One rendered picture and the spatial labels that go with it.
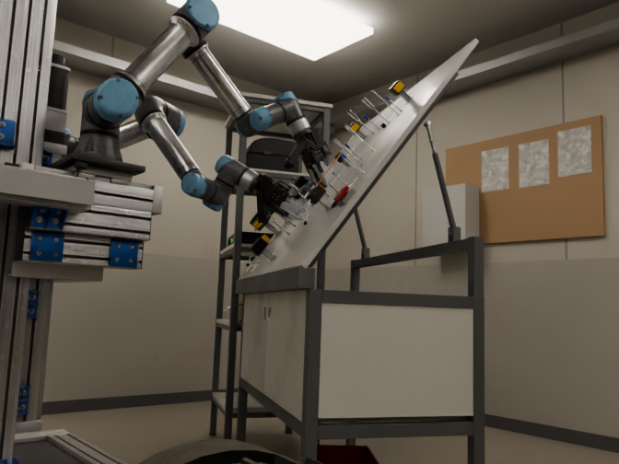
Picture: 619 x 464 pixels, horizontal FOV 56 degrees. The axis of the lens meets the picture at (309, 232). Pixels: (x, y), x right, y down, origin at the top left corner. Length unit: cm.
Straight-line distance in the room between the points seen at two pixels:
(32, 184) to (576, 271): 314
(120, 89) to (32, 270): 60
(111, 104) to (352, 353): 102
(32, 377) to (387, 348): 111
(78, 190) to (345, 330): 87
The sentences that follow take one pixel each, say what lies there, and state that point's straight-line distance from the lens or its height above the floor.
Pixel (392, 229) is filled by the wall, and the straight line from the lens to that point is 480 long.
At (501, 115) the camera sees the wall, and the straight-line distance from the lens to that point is 439.
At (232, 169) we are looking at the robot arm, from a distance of 204.
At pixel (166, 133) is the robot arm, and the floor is 132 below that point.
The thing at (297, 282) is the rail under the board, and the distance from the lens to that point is 175.
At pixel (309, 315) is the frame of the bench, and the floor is 72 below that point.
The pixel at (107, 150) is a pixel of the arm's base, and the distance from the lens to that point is 189.
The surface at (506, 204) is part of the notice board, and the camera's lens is 418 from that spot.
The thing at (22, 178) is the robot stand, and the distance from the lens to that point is 168.
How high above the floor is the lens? 74
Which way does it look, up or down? 7 degrees up
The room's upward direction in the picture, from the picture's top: 2 degrees clockwise
